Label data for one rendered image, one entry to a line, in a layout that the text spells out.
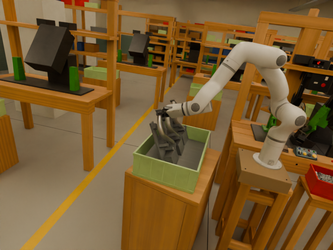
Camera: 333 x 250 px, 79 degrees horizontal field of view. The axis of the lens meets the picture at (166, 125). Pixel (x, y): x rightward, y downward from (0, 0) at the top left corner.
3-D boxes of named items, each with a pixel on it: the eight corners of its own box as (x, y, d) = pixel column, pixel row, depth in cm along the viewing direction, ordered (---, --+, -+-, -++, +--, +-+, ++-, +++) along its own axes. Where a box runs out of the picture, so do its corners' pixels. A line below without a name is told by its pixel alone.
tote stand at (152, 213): (178, 283, 150) (199, 203, 117) (120, 249, 168) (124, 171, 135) (203, 218, 208) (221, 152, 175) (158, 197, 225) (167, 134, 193)
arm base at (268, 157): (286, 172, 133) (297, 148, 125) (256, 166, 134) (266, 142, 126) (275, 156, 150) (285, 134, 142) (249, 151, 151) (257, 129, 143)
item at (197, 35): (250, 89, 826) (269, 29, 734) (178, 77, 867) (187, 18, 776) (249, 87, 875) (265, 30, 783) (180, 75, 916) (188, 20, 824)
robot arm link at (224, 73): (235, 69, 99) (197, 118, 108) (236, 73, 114) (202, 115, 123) (220, 58, 100) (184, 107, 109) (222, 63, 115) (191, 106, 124)
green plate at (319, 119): (320, 133, 172) (339, 113, 162) (311, 129, 172) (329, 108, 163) (315, 128, 182) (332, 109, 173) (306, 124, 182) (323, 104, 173)
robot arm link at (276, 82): (285, 128, 126) (270, 118, 140) (304, 118, 124) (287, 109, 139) (259, 56, 105) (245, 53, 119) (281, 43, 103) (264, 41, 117)
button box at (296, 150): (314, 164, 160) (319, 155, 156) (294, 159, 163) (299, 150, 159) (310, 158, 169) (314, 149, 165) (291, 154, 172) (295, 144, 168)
